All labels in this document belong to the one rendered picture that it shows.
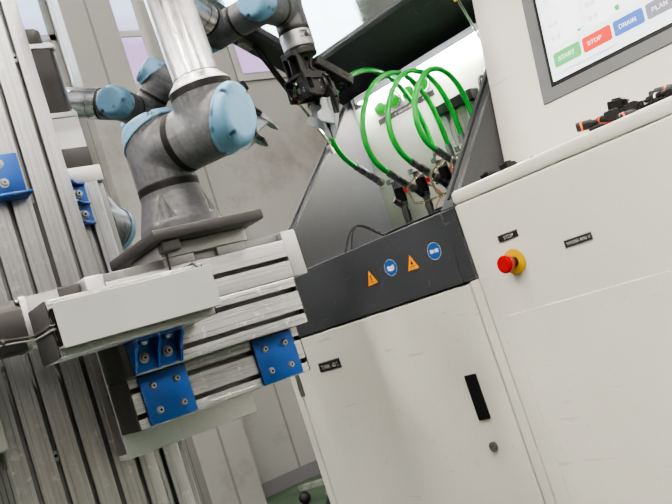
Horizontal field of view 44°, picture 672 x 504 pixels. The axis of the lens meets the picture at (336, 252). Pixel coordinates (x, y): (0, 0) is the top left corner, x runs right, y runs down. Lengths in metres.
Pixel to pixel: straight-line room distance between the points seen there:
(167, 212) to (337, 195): 1.04
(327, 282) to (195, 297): 0.76
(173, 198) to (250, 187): 3.71
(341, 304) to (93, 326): 0.90
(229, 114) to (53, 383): 0.57
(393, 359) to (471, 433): 0.25
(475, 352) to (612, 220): 0.43
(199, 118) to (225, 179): 3.69
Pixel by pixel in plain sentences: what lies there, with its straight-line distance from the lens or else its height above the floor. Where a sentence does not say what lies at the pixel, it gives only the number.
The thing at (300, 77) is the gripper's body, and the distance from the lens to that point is 1.92.
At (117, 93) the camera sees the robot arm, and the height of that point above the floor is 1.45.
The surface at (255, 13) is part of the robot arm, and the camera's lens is 1.88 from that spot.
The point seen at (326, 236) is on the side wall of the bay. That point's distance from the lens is 2.42.
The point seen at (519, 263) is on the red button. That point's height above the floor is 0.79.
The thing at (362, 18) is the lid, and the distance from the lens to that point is 2.44.
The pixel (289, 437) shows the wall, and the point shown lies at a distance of 5.04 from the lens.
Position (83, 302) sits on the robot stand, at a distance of 1.30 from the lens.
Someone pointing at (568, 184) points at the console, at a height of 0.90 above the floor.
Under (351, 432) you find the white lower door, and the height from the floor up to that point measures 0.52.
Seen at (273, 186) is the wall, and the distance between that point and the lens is 5.33.
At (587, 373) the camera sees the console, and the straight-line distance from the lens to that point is 1.69.
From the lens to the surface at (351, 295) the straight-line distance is 2.03.
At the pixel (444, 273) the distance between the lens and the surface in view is 1.83.
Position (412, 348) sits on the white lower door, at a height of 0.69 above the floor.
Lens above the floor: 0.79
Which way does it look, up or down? 5 degrees up
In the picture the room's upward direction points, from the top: 18 degrees counter-clockwise
